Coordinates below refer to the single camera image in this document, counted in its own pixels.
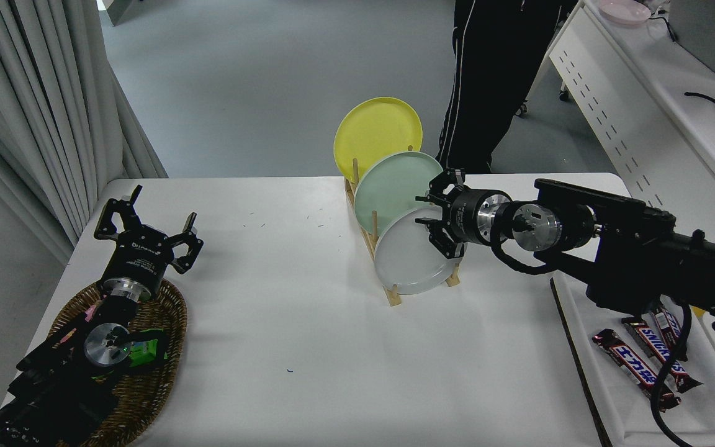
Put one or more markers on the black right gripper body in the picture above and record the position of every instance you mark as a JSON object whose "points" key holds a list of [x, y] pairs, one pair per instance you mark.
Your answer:
{"points": [[466, 217]]}

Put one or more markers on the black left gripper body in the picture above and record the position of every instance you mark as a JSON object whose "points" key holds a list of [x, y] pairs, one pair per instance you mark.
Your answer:
{"points": [[140, 257]]}

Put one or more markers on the grey plate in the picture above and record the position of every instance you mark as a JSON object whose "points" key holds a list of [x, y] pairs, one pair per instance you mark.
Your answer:
{"points": [[407, 261]]}

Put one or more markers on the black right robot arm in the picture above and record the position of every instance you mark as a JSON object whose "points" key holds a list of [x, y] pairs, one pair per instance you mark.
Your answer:
{"points": [[630, 248]]}

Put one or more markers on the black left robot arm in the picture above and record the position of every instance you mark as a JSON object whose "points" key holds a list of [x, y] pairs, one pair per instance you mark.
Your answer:
{"points": [[53, 385]]}

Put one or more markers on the mint green plate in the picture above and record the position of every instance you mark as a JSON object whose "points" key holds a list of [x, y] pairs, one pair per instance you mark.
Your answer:
{"points": [[388, 186]]}

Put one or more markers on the wooden plate rack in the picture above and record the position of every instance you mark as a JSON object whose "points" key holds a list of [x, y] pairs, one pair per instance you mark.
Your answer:
{"points": [[393, 297]]}

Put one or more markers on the yellow plate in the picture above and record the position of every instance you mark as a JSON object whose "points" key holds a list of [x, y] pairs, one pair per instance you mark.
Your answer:
{"points": [[376, 133]]}

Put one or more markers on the pink plate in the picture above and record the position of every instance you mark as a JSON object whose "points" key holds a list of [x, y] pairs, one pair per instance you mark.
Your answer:
{"points": [[624, 11]]}

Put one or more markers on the pink snack packet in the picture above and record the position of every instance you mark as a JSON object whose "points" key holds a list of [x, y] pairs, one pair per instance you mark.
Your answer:
{"points": [[92, 310]]}

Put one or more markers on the green snack packet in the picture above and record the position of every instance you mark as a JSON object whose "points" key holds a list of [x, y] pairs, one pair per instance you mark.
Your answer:
{"points": [[143, 351]]}

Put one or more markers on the desk caster wheel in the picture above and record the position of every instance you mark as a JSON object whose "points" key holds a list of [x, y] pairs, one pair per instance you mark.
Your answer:
{"points": [[565, 95], [522, 110]]}

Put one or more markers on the person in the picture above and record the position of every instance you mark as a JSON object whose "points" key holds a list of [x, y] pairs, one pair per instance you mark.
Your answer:
{"points": [[488, 74]]}

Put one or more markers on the brown wicker basket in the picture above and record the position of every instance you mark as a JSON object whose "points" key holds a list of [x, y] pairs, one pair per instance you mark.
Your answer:
{"points": [[146, 397]]}

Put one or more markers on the grey curtain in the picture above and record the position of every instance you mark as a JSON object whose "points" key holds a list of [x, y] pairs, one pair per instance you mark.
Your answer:
{"points": [[22, 93]]}

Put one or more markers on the white perforated desk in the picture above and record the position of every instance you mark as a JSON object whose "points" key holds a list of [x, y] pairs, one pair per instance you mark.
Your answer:
{"points": [[643, 124]]}

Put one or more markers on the Snickers bar with English print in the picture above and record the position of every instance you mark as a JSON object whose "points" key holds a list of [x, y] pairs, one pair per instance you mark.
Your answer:
{"points": [[649, 341]]}

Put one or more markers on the snack bar with Japanese print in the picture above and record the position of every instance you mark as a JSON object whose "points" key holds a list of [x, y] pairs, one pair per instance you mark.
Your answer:
{"points": [[630, 366]]}

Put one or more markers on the dark red snack bar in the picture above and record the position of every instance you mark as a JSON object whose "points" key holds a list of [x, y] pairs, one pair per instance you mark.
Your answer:
{"points": [[665, 323]]}

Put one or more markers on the grey laptop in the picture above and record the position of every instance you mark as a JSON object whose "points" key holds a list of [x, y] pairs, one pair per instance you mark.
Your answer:
{"points": [[705, 31]]}

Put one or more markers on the white tray with dark edge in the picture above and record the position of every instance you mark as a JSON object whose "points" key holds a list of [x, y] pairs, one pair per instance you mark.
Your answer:
{"points": [[711, 416]]}

